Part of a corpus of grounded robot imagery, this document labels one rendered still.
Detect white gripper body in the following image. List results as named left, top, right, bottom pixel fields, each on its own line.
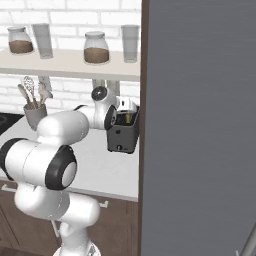
left=116, top=96, right=139, bottom=115

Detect dark brown side panel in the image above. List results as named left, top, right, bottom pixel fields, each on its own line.
left=137, top=0, right=151, bottom=256

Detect clear drinking glass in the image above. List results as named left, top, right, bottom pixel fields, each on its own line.
left=31, top=22, right=55, bottom=60
left=120, top=24, right=140, bottom=64

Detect glass jar with brown contents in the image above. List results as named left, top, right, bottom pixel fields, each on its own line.
left=7, top=25, right=35, bottom=55
left=82, top=30, right=111, bottom=66

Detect grey fridge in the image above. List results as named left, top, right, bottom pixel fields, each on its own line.
left=141, top=0, right=256, bottom=256

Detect pale spatula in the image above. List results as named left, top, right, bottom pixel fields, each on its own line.
left=37, top=81, right=54, bottom=108

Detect grey utensil pot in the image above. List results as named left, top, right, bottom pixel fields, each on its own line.
left=22, top=102, right=48, bottom=132

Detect metal whisk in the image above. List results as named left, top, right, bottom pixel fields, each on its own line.
left=22, top=75, right=38, bottom=109

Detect brown drawer front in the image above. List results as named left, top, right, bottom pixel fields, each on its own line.
left=89, top=193, right=139, bottom=221
left=0, top=180, right=19, bottom=205

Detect black hob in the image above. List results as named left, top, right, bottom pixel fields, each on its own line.
left=0, top=112, right=25, bottom=137

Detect brown cupboard door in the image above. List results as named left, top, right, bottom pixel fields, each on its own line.
left=0, top=199, right=58, bottom=250
left=87, top=216, right=139, bottom=256

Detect grey wall socket plate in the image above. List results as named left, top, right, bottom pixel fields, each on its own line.
left=92, top=79, right=122, bottom=97

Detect cream wall shelf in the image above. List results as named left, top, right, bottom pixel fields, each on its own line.
left=0, top=47, right=142, bottom=83

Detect white cupboard door handle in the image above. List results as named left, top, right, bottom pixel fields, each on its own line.
left=50, top=220, right=61, bottom=239

